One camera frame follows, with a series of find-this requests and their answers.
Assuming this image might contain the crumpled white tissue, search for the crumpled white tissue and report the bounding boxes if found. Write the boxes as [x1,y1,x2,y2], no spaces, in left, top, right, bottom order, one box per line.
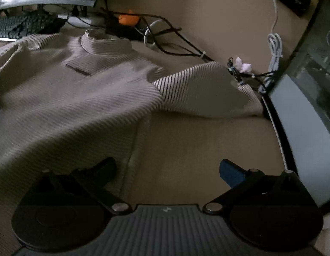
[234,57,252,73]

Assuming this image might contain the white power strip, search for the white power strip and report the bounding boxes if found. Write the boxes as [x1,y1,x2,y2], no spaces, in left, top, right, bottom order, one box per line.
[67,15,107,29]

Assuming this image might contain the black cable bundle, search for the black cable bundle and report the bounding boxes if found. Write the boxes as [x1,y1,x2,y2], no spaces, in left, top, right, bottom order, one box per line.
[100,0,216,60]

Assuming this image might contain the black keyboard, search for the black keyboard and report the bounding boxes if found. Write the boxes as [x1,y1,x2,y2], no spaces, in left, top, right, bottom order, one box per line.
[0,13,65,42]

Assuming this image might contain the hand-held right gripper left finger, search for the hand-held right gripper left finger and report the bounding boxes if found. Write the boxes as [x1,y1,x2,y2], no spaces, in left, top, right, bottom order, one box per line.
[20,157,132,216]

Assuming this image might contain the white bundled cable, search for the white bundled cable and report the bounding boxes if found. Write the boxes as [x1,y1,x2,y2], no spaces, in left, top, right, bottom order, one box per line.
[259,0,284,94]

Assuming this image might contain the orange round object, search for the orange round object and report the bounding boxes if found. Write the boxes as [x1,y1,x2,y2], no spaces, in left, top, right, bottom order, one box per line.
[118,10,140,27]

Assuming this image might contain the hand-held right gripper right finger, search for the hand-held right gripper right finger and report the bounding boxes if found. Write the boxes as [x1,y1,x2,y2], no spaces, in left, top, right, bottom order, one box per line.
[202,159,315,215]

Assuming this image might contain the beige striped sweater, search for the beige striped sweater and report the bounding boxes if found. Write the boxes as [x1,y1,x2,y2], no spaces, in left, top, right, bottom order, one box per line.
[0,29,264,256]

